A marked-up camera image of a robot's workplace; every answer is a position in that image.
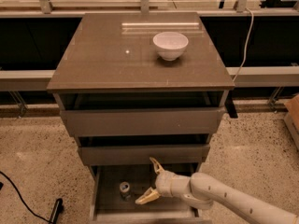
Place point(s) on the white ceramic bowl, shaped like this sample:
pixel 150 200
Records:
pixel 170 45

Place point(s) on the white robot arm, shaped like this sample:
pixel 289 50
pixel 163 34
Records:
pixel 200 191

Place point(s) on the grey bottom drawer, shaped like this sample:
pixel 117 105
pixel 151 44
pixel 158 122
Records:
pixel 108 207

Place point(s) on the grey drawer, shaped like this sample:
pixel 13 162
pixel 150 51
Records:
pixel 141 113
pixel 108 207
pixel 131 150

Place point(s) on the redbull can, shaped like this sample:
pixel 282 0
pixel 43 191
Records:
pixel 125 191

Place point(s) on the cardboard box at right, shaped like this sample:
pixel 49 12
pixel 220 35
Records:
pixel 292 118

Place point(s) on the grey drawer cabinet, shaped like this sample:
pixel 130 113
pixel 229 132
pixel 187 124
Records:
pixel 115 54

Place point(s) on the grey top drawer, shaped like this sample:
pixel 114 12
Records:
pixel 141 113

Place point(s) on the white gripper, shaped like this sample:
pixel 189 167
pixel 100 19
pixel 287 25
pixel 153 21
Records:
pixel 163 182

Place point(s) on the black plug on floor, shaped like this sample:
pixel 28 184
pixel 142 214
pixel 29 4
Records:
pixel 57 209

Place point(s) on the grey middle drawer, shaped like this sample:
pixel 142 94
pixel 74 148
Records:
pixel 131 150

